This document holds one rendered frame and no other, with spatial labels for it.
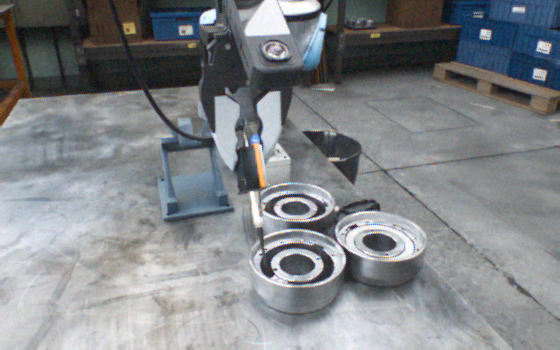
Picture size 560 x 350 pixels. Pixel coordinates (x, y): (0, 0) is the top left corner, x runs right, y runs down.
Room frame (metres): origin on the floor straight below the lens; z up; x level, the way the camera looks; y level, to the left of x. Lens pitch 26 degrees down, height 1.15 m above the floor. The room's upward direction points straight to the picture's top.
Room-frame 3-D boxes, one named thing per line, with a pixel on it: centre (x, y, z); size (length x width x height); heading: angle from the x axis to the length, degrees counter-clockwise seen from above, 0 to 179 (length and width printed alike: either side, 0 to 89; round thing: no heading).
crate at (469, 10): (4.88, -1.90, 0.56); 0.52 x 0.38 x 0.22; 104
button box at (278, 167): (0.70, 0.02, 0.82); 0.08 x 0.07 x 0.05; 17
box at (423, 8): (4.69, -1.29, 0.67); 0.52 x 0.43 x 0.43; 107
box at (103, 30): (3.90, 1.30, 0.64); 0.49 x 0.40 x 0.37; 112
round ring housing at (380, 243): (0.46, -0.12, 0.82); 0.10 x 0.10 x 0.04
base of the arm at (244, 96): (1.03, 0.11, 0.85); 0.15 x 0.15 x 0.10
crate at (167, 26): (4.08, 0.79, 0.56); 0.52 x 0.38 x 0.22; 104
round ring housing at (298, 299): (0.42, -0.02, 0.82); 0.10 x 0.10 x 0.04
